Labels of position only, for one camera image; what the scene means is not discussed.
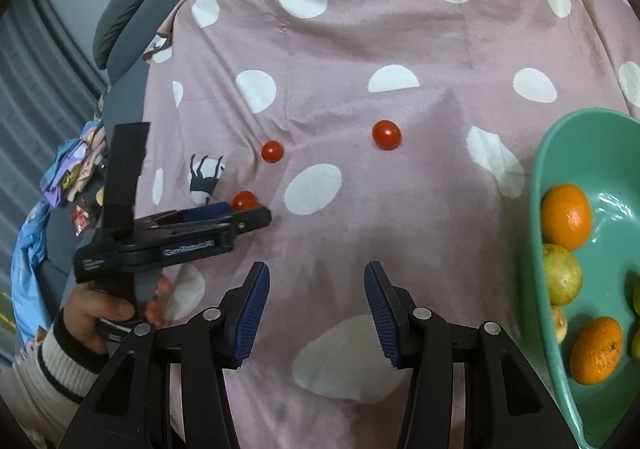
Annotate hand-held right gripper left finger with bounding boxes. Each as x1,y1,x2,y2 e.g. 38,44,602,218
59,261,271,449

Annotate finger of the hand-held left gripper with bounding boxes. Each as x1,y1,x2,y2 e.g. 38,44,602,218
135,202,237,231
150,208,272,248

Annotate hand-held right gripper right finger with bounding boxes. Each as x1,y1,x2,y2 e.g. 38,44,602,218
364,260,578,449

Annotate yellow-green round fruit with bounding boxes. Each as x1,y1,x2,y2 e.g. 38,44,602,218
542,243,583,306

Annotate orange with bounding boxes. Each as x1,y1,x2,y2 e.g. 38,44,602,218
541,184,593,251
569,316,624,386

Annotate green plastic bowl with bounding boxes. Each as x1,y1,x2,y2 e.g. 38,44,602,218
529,108,640,449

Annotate person's left forearm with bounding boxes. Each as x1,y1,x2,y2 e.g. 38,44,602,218
10,309,112,449

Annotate person's left hand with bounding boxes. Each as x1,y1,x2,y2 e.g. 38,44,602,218
62,276,174,356

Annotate pile of colourful clothes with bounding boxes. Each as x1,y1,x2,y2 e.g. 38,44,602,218
40,122,108,208

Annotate grey curtain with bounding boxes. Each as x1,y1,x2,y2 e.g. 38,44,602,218
0,0,107,165

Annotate blue plastic bag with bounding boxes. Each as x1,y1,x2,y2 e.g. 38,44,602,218
10,202,57,332

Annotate grey sofa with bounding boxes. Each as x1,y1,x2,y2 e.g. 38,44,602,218
92,0,267,86

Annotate pink polka dot blanket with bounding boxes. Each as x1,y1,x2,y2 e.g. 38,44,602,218
135,0,640,449

